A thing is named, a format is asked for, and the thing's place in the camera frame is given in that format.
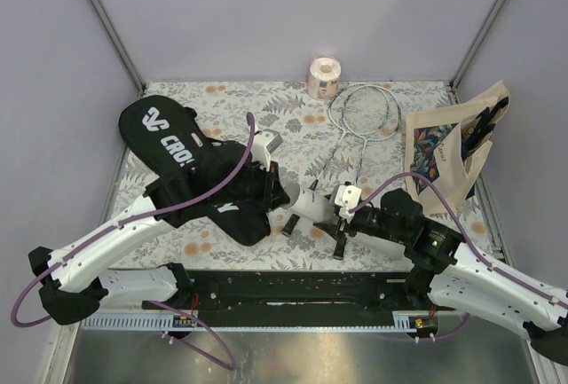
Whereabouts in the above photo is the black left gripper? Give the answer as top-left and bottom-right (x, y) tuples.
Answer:
(213, 156), (292, 213)

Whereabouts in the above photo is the white shuttlecock tube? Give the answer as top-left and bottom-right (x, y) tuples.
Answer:
(283, 181), (337, 223)

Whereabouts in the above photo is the badminton racket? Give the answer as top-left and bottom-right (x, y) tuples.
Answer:
(280, 83), (391, 238)
(328, 85), (399, 262)

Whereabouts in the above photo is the black racket bag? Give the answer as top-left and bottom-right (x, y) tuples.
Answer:
(118, 95), (271, 247)

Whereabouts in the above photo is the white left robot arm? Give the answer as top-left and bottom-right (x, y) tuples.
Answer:
(28, 161), (290, 325)

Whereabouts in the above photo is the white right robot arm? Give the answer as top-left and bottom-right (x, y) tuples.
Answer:
(310, 189), (567, 365)

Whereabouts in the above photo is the floral table mat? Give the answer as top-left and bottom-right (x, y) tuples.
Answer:
(104, 80), (498, 272)

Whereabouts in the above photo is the pink toilet paper roll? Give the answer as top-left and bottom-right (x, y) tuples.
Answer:
(307, 57), (342, 99)

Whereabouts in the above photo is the beige tote bag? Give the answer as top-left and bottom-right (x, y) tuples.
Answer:
(404, 81), (509, 212)

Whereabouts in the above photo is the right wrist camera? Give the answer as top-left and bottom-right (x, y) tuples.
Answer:
(330, 184), (362, 221)

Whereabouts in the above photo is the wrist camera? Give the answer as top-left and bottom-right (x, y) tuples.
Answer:
(251, 129), (283, 169)
(330, 184), (362, 221)

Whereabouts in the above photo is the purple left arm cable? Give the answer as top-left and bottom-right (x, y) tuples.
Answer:
(9, 111), (257, 328)

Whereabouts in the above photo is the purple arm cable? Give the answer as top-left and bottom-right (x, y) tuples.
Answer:
(9, 111), (257, 328)
(348, 172), (568, 308)

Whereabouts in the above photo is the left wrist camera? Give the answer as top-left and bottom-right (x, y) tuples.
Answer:
(251, 129), (283, 169)

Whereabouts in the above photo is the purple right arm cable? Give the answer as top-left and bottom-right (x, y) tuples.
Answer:
(348, 172), (568, 308)

